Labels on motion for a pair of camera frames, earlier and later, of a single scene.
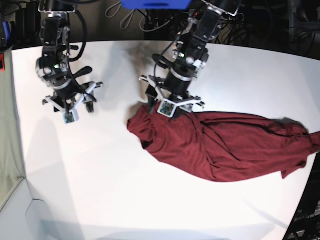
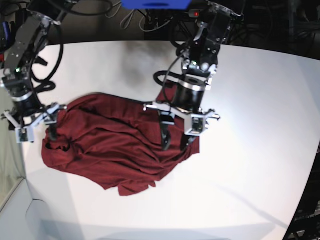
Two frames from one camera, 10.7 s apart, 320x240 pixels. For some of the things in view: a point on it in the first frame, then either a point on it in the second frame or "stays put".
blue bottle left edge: [7, 30] stays put
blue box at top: [155, 4] stays put
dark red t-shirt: [226, 147] -> [116, 141]
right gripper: [174, 88] -> [186, 103]
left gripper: [70, 96] -> [27, 111]
